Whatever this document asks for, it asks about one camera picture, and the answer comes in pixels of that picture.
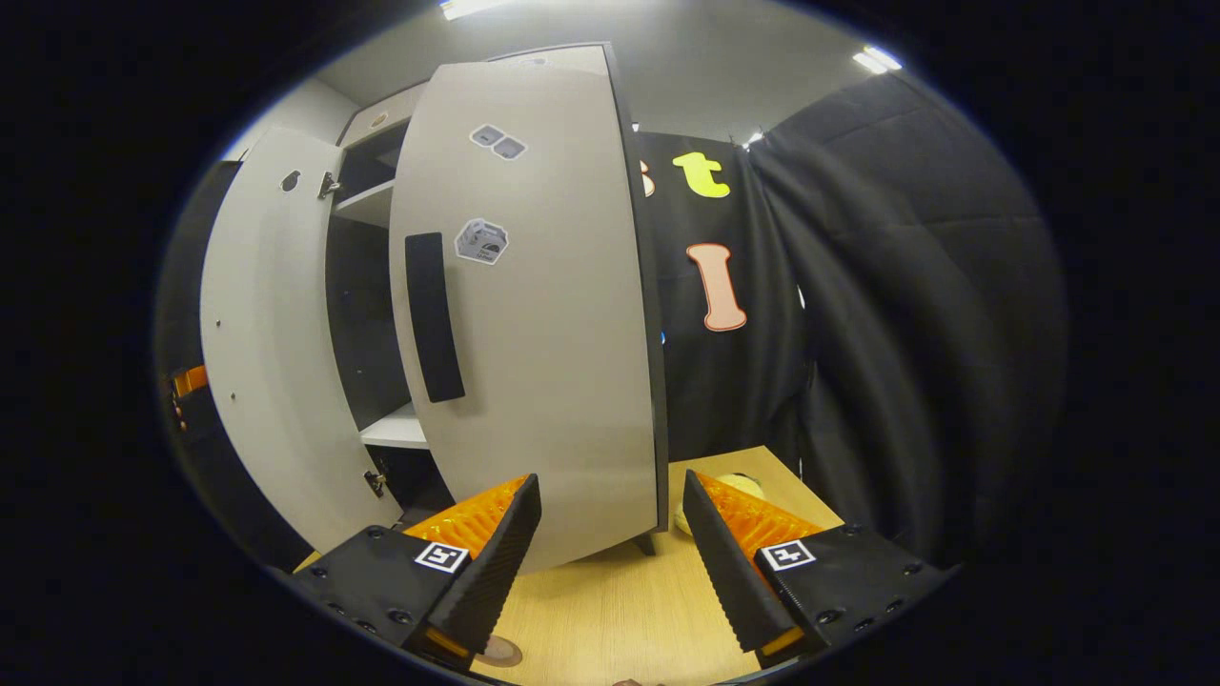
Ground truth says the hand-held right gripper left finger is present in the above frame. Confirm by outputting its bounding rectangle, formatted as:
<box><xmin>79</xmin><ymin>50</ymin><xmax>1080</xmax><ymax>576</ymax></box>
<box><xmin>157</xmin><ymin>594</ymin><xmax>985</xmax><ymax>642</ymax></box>
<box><xmin>289</xmin><ymin>474</ymin><xmax>542</xmax><ymax>671</ymax></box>

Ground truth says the grey cabinet door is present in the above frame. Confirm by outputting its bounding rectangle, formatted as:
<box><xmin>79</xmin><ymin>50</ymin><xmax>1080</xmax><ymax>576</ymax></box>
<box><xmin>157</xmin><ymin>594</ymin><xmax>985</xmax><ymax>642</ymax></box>
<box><xmin>200</xmin><ymin>127</ymin><xmax>403</xmax><ymax>555</ymax></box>
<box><xmin>389</xmin><ymin>43</ymin><xmax>670</xmax><ymax>575</ymax></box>

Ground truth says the grey and black cabinet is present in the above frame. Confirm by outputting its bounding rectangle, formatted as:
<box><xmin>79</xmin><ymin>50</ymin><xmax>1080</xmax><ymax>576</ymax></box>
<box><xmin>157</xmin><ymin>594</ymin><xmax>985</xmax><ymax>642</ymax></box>
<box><xmin>324</xmin><ymin>81</ymin><xmax>659</xmax><ymax>558</ymax></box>

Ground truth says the yellow plush toy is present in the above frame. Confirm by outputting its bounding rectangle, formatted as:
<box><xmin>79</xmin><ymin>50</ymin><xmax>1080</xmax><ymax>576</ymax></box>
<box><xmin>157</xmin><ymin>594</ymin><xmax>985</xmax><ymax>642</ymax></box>
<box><xmin>675</xmin><ymin>474</ymin><xmax>765</xmax><ymax>536</ymax></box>

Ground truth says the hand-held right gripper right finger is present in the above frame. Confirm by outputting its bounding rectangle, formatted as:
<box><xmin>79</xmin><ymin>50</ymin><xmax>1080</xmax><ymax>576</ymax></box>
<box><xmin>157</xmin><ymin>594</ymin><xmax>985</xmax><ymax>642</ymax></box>
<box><xmin>681</xmin><ymin>469</ymin><xmax>954</xmax><ymax>668</ymax></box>

